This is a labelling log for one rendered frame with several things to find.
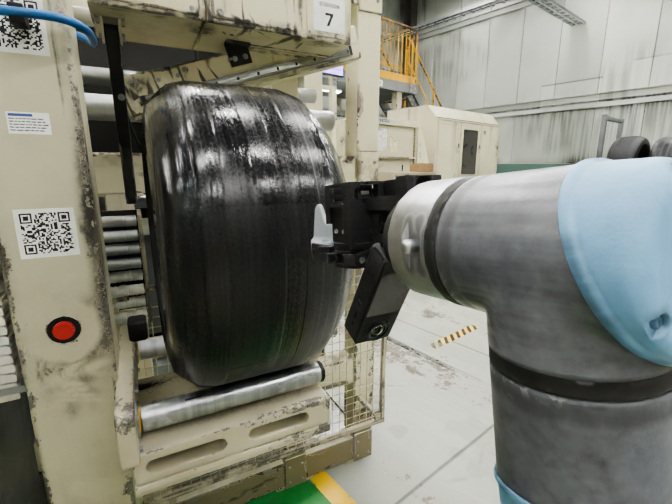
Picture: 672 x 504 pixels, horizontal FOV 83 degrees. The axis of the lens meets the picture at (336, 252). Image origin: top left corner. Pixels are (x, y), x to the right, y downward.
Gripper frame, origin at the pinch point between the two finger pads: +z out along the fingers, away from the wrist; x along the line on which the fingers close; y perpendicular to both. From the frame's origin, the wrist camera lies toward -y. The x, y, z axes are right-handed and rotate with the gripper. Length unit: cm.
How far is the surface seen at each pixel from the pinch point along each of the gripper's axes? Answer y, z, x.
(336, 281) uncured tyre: -6.8, 9.5, -6.6
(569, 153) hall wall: 112, 574, -999
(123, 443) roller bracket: -29.4, 20.6, 25.9
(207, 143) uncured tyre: 14.6, 12.0, 11.0
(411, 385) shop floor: -107, 136, -119
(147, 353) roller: -26, 52, 22
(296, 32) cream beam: 49, 50, -19
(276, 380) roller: -27.7, 24.7, -0.2
